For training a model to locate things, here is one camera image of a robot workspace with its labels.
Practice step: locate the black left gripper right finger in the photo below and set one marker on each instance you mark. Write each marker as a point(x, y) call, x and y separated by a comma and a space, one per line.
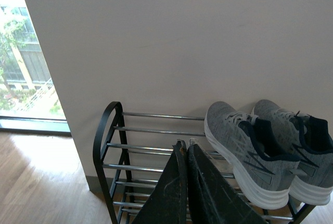
point(210, 197)

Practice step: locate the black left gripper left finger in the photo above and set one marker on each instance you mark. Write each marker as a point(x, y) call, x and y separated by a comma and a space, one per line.
point(168, 201)

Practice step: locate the grey knit sneaker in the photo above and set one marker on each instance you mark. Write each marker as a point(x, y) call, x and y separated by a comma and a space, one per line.
point(307, 137)
point(263, 170)

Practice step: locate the black metal shoe rack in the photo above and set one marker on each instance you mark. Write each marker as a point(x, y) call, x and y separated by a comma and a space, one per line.
point(111, 156)

